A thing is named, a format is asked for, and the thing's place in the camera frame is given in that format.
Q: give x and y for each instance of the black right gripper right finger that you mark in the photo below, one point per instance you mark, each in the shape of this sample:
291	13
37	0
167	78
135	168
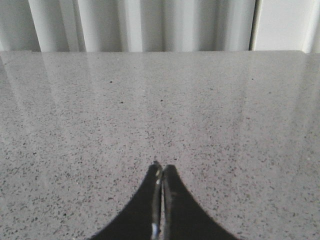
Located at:
184	217

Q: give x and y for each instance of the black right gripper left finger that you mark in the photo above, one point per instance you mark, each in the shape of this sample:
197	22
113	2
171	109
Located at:
140	219

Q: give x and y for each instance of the grey pleated curtain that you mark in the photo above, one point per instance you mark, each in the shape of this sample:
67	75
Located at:
159	25

